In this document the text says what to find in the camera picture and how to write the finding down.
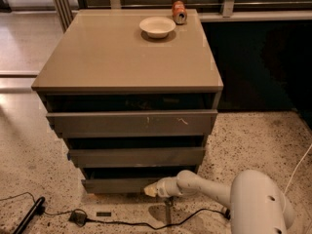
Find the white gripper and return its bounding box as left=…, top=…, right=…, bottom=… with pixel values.
left=144, top=177, right=182, bottom=198

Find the grey bottom drawer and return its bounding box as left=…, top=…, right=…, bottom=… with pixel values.
left=81, top=168, right=198, bottom=194

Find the grey drawer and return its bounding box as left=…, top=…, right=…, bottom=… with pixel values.
left=81, top=168, right=198, bottom=194
left=68, top=147, right=205, bottom=168
left=47, top=110, right=217, bottom=138

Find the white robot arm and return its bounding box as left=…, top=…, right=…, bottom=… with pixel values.
left=144, top=170, right=295, bottom=234

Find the grey middle drawer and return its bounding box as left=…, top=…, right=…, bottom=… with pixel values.
left=68, top=147, right=205, bottom=168

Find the grey top drawer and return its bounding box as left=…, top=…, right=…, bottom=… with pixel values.
left=47, top=110, right=217, bottom=138

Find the grey drawer cabinet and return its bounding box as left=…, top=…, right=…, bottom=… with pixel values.
left=31, top=9, right=224, bottom=180

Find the black power adapter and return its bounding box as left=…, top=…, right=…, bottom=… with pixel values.
left=69, top=209, right=87, bottom=227

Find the black bar on floor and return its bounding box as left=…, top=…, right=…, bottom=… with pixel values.
left=13, top=197, right=45, bottom=234

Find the white paper bowl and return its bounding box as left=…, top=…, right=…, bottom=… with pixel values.
left=139, top=17, right=176, bottom=39

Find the orange soda can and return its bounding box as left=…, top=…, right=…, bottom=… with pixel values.
left=172, top=1, right=187, bottom=24

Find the thin black cable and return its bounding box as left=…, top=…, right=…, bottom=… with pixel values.
left=0, top=191, right=231, bottom=231

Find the white cable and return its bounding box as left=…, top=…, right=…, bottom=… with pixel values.
left=283, top=142, right=312, bottom=196

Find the grey window frame rail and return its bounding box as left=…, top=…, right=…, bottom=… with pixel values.
left=47, top=0, right=312, bottom=33

